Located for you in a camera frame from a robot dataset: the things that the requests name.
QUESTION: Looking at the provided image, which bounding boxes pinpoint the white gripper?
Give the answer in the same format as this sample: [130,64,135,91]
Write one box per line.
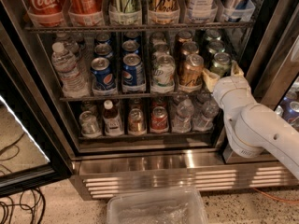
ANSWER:
[203,60,255,110]

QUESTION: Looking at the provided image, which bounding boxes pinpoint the green soda can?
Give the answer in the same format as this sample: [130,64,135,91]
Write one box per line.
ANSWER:
[209,52,232,77]
[206,39,225,61]
[204,29,221,44]

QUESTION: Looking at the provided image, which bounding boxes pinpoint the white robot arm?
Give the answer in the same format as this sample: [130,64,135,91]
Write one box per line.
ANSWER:
[203,63,299,179]

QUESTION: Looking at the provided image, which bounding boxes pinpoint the front gold soda can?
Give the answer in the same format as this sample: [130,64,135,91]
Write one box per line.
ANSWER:
[179,54,204,87]

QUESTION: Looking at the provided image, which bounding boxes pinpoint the gold soda can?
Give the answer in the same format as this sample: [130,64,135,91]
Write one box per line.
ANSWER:
[179,54,204,87]
[175,31,192,47]
[180,41,199,57]

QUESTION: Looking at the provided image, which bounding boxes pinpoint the middle gold soda can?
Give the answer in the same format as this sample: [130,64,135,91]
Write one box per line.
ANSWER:
[180,41,199,57]

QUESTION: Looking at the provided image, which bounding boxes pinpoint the rear gold soda can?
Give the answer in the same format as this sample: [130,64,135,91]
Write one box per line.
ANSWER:
[175,31,192,47]

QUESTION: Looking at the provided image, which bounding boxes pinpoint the front white 7up can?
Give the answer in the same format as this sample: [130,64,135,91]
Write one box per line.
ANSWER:
[152,54,176,87]

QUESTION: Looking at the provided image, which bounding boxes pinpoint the white 7up can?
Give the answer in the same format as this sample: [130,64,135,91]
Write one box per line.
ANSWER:
[152,54,176,87]
[152,43,170,59]

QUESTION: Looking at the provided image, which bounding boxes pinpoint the middle white 7up can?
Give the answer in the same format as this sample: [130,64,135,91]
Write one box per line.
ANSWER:
[152,43,170,59]

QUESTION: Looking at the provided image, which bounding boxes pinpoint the blue Red Bull can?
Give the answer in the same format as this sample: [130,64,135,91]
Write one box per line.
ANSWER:
[218,0,253,22]

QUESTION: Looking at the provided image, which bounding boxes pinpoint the blue can behind right door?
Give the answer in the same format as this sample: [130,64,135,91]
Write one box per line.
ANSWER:
[282,101,299,123]

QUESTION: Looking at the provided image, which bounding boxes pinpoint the red can bottom shelf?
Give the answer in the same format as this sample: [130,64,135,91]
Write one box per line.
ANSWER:
[150,106,168,133]

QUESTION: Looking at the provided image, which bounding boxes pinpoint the gold tall can top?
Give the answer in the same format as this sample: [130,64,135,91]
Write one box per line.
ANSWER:
[148,0,179,25]

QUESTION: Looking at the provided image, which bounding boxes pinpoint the front right Pepsi can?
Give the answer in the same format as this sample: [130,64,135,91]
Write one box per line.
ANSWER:
[122,53,145,86]

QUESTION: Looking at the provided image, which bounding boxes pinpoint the pepsi can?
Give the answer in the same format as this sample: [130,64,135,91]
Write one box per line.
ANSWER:
[91,57,116,91]
[122,40,140,55]
[93,44,113,60]
[122,53,145,86]

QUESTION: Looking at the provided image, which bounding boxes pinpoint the middle right Pepsi can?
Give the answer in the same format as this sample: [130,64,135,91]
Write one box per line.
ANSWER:
[122,40,140,55]

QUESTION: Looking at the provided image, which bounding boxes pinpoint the gold can bottom shelf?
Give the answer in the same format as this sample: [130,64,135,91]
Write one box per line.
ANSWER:
[128,108,146,135]

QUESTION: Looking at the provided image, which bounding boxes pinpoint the front left Pepsi can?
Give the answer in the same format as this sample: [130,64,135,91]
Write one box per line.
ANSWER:
[91,57,116,91]

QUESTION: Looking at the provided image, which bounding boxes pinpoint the green tall can top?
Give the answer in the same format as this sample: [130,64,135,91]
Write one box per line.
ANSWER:
[109,0,141,25]

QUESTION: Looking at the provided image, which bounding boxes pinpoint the middle left Pepsi can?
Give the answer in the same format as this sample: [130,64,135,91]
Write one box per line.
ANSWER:
[93,44,113,60]

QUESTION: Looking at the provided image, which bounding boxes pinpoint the silver can bottom left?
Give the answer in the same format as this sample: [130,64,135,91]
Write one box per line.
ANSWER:
[79,111,102,138]

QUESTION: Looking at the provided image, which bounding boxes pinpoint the front water bottle middle shelf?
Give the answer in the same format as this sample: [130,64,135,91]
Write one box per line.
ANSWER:
[51,42,89,98]

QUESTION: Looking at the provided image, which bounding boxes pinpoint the orange soda can top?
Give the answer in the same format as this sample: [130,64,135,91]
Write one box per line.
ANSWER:
[68,0,104,26]

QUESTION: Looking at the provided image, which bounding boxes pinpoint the steel fridge vent grille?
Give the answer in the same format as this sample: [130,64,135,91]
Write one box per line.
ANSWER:
[70,150,298,201]

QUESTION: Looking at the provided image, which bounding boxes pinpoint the open glass fridge door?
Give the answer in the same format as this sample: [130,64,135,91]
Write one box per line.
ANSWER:
[0,5,71,198]

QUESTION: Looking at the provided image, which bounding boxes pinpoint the right water bottle bottom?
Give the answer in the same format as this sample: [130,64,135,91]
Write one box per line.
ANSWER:
[192,98,220,132]

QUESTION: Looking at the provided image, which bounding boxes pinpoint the water bottle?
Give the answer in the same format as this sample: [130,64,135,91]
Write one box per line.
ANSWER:
[192,98,220,132]
[172,99,194,133]

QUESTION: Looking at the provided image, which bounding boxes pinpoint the left water bottle bottom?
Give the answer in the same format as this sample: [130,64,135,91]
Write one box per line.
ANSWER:
[172,99,194,133]

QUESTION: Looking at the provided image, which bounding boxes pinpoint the brown tea bottle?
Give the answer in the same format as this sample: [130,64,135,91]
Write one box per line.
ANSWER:
[103,100,123,136]

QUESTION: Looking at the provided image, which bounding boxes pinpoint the clear plastic bin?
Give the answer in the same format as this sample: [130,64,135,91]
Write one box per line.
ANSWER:
[107,187,208,224]

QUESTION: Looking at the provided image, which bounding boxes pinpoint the middle wire shelf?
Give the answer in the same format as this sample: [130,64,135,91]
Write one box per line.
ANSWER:
[59,89,216,103]

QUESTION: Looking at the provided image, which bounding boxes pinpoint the wire shelf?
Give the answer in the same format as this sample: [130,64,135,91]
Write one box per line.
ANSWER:
[24,21,254,34]
[59,89,216,103]

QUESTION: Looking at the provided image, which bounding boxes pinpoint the top wire shelf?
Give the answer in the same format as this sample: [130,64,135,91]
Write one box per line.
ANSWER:
[24,21,254,34]

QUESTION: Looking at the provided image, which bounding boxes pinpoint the orange floor cable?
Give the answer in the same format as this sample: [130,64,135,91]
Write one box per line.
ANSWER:
[252,187,299,204]

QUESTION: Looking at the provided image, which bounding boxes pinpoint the black floor cables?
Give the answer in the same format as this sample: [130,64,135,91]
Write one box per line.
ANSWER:
[0,131,47,224]

